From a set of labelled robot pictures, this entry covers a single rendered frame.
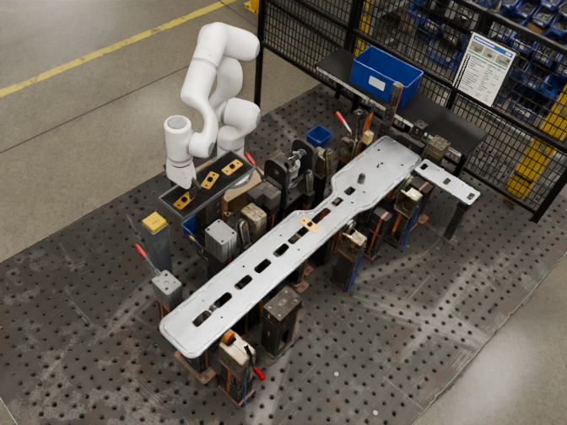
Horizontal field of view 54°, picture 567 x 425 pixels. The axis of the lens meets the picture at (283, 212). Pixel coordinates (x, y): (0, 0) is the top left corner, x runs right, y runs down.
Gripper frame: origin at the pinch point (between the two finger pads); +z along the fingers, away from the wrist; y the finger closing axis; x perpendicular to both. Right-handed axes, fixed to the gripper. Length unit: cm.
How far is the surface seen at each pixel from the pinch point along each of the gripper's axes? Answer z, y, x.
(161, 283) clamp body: 16.6, 13.0, -26.8
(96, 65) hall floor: 122, -214, 127
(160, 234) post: 11.1, 1.4, -14.3
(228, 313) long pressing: 22.6, 36.3, -18.9
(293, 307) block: 20, 54, -4
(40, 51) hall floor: 122, -259, 111
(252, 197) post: 13.3, 15.0, 22.0
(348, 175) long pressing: 22, 35, 65
